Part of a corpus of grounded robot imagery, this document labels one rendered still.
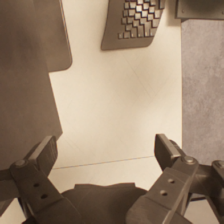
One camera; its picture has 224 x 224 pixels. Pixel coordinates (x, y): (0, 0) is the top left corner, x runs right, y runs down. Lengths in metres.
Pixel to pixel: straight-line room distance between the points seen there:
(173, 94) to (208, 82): 0.96
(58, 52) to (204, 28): 1.17
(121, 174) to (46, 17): 0.59
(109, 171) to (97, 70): 0.38
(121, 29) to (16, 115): 0.38
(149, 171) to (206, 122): 1.02
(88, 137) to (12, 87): 0.39
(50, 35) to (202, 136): 1.44
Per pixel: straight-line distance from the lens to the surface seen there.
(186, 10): 0.54
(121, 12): 0.53
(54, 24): 0.55
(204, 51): 1.48
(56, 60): 0.54
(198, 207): 1.87
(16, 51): 0.29
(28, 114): 0.28
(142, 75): 0.55
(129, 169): 0.67
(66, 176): 0.70
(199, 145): 1.69
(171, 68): 0.57
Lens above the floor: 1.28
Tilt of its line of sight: 72 degrees down
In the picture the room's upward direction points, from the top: 175 degrees clockwise
